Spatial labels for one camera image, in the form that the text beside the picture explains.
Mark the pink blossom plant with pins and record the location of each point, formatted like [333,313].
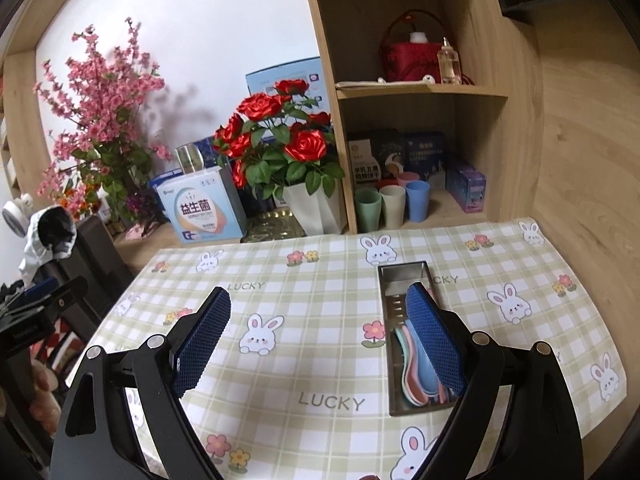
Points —
[101,155]

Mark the dark blue box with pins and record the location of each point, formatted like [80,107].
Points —
[425,153]

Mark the purple small box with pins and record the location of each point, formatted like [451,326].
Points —
[467,186]

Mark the glass bottle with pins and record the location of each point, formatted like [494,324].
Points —
[449,64]

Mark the probiotics box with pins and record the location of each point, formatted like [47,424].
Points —
[204,206]

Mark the white flower pot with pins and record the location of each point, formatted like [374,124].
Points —
[316,213]

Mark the beige cup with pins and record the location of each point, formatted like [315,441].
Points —
[394,202]

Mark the checkered bunny tablecloth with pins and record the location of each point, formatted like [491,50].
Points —
[297,387]

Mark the red rose plant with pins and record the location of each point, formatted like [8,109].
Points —
[277,140]

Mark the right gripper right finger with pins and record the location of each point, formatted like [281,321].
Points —
[424,315]

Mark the wooden shelf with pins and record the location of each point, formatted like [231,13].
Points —
[550,114]

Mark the person's left hand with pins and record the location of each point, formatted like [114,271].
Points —
[45,408]

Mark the metal utensil tray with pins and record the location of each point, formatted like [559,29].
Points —
[393,282]

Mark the red basket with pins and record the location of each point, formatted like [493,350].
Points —
[407,55]

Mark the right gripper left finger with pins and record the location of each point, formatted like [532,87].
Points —
[194,338]

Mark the pink spoon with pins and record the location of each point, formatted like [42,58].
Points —
[409,382]

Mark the green cup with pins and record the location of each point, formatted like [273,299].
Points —
[368,202]

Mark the gold tin lid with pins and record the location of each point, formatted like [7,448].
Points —
[278,224]

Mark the blue cup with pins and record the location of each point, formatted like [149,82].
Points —
[418,198]

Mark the pink cup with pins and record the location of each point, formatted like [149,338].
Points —
[406,177]

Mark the blue spoon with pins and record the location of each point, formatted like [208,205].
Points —
[425,372]

